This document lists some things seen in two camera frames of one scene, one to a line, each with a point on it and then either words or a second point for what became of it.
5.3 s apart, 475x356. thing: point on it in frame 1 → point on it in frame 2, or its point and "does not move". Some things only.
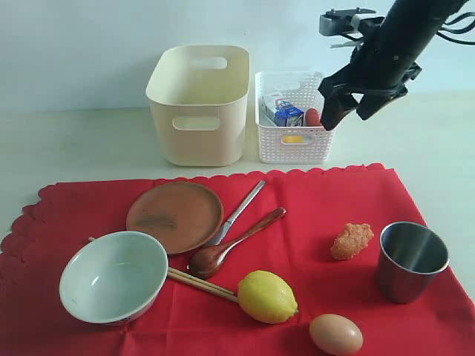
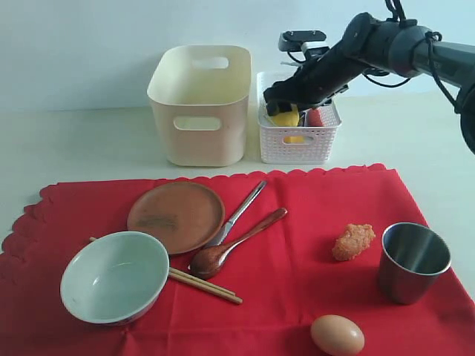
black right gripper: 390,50 → 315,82
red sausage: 312,118 does not move
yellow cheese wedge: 292,139 does not move
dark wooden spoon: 206,261 does not move
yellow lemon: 266,297 → 289,119
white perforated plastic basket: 293,144 does not move
